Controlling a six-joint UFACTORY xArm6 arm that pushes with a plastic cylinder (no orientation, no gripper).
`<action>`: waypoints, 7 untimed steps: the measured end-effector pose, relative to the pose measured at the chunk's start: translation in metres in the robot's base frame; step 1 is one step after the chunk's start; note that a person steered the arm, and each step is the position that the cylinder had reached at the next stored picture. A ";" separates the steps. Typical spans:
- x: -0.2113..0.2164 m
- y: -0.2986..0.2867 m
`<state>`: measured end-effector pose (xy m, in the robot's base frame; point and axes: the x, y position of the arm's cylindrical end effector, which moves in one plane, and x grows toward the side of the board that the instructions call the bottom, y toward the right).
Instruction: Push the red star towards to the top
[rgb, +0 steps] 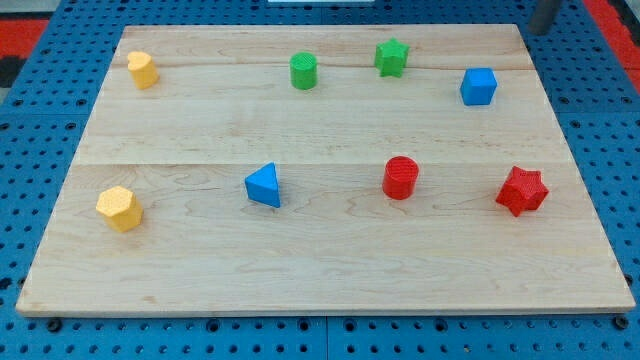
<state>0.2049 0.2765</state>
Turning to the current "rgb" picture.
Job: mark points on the red star block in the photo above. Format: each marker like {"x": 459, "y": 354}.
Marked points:
{"x": 523, "y": 190}

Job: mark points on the green star block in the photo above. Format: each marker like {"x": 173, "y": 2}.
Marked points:
{"x": 391, "y": 58}

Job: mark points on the blue triangle block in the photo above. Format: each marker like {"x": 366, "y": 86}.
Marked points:
{"x": 262, "y": 186}

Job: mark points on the red cylinder block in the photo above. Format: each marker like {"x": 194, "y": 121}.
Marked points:
{"x": 400, "y": 177}

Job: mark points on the light wooden board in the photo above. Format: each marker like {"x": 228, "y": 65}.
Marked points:
{"x": 224, "y": 107}

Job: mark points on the green cylinder block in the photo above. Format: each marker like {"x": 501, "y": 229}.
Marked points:
{"x": 303, "y": 70}

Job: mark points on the blue cube block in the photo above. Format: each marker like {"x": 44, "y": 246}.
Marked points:
{"x": 478, "y": 86}

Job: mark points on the yellow hexagon block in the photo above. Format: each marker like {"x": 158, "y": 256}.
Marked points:
{"x": 120, "y": 209}

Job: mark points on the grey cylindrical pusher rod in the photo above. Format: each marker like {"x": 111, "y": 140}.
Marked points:
{"x": 543, "y": 16}

